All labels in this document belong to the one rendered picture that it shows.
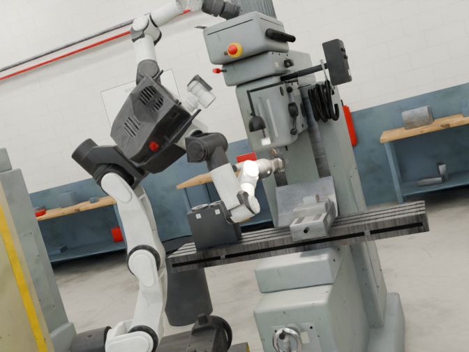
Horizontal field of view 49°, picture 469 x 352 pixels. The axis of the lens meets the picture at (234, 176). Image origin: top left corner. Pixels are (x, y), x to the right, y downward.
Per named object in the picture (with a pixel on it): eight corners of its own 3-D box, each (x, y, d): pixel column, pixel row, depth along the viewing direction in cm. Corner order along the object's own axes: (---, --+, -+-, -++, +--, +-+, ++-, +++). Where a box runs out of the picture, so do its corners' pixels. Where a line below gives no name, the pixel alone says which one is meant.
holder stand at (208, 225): (237, 241, 252) (227, 202, 250) (195, 250, 257) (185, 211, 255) (241, 234, 264) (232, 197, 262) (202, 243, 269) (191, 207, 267)
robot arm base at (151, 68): (137, 89, 209) (165, 82, 211) (129, 64, 214) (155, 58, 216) (142, 109, 223) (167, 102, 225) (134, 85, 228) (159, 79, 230)
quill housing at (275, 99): (292, 144, 228) (274, 73, 225) (249, 154, 235) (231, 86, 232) (301, 139, 246) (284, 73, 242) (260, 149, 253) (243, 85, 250)
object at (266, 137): (271, 143, 227) (258, 96, 225) (262, 145, 228) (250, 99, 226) (273, 142, 231) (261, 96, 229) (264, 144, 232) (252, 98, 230)
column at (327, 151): (393, 361, 280) (324, 79, 263) (309, 367, 296) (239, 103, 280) (396, 319, 326) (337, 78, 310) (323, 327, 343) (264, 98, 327)
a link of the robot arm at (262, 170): (269, 168, 226) (252, 174, 218) (259, 186, 232) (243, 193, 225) (252, 152, 231) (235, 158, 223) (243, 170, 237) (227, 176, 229)
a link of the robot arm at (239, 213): (260, 191, 217) (260, 222, 202) (239, 200, 221) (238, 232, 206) (247, 173, 212) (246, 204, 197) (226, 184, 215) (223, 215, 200)
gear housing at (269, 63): (276, 72, 221) (271, 49, 220) (225, 87, 229) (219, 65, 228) (293, 72, 252) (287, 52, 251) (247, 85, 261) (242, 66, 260)
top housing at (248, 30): (266, 47, 211) (256, 8, 209) (209, 66, 220) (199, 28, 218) (291, 52, 254) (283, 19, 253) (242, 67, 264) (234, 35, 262)
